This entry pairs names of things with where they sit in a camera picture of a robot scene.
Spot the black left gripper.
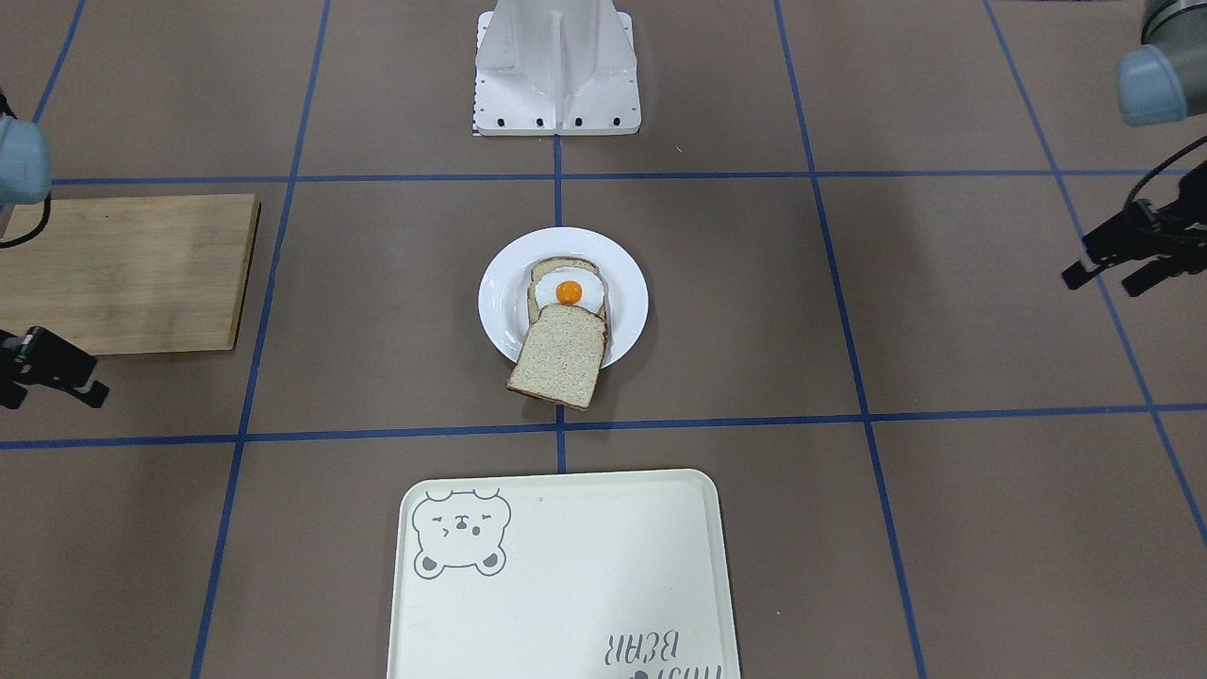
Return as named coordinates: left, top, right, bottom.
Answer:
left=1061, top=185, right=1206, bottom=298

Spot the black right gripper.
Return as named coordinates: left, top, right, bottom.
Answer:
left=1, top=326, right=109, bottom=409

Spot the white round plate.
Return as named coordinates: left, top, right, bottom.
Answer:
left=478, top=226, right=651, bottom=369

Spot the bread slice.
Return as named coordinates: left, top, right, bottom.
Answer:
left=505, top=304, right=608, bottom=411
left=526, top=257, right=610, bottom=336

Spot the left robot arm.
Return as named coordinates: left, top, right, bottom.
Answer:
left=1061, top=1, right=1206, bottom=297

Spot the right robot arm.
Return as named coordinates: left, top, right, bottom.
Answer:
left=1, top=95, right=109, bottom=411

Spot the bread slice under egg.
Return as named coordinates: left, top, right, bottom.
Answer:
left=526, top=257, right=610, bottom=336

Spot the wooden cutting board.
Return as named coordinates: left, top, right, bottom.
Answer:
left=1, top=194, right=260, bottom=356

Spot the fried egg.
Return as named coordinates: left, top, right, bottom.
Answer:
left=533, top=267, right=606, bottom=314

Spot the cream bear tray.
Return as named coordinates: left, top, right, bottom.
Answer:
left=387, top=469, right=742, bottom=678

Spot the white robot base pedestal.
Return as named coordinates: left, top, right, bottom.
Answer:
left=471, top=1, right=642, bottom=137

